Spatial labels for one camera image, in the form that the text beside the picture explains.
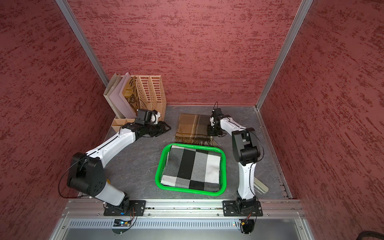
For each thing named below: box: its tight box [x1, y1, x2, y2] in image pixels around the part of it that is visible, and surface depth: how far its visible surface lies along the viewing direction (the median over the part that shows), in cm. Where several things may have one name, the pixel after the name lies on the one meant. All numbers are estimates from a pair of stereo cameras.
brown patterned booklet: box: [123, 76, 141, 113], surface depth 102 cm
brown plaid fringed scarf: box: [175, 113, 218, 147], surface depth 103 cm
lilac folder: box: [109, 72, 137, 119], surface depth 94 cm
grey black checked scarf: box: [160, 145, 221, 192], surface depth 81 cm
